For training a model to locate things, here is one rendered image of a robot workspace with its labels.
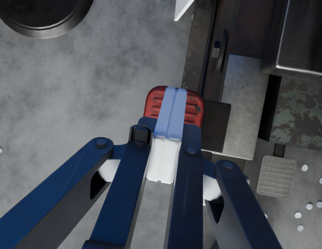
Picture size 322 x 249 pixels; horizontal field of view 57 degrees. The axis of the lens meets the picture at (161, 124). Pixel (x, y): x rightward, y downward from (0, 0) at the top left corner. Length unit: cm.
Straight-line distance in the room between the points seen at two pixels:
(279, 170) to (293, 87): 55
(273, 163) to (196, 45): 46
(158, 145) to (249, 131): 29
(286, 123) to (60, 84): 86
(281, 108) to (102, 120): 76
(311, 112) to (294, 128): 3
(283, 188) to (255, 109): 58
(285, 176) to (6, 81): 100
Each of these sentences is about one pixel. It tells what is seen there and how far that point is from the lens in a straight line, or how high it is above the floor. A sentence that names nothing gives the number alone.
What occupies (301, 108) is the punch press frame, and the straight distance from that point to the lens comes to 45.
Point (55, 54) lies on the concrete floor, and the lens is 116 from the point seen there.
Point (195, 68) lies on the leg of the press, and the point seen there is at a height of 3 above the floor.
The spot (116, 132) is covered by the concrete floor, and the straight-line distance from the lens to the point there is 109.
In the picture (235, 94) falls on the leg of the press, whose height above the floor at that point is 64.
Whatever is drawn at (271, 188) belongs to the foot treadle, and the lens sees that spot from 97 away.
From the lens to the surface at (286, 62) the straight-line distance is 38.
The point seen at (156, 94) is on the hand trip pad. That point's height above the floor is 76.
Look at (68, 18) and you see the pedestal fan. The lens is 114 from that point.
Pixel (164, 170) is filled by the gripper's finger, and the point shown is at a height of 90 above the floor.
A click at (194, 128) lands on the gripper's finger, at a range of 18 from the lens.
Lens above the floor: 106
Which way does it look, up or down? 85 degrees down
